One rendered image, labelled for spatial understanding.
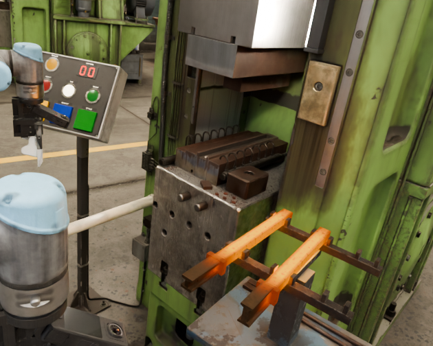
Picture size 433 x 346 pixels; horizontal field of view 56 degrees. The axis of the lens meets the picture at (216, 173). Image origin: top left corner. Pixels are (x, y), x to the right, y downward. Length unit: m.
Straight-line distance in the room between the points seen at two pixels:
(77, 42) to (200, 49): 4.71
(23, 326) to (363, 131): 0.96
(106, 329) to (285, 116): 1.28
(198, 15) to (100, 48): 4.76
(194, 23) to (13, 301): 1.01
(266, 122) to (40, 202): 1.41
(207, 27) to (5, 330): 1.00
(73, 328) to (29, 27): 5.53
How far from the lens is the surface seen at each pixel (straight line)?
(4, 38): 6.17
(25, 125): 1.36
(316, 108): 1.23
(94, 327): 0.59
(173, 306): 1.65
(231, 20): 1.24
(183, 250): 1.47
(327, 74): 1.21
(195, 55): 1.33
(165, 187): 1.44
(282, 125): 1.72
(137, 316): 2.16
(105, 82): 1.58
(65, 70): 1.68
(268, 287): 0.83
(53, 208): 0.45
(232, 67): 1.24
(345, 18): 1.21
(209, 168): 1.35
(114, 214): 1.70
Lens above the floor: 1.50
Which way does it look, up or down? 24 degrees down
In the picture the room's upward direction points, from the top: 8 degrees clockwise
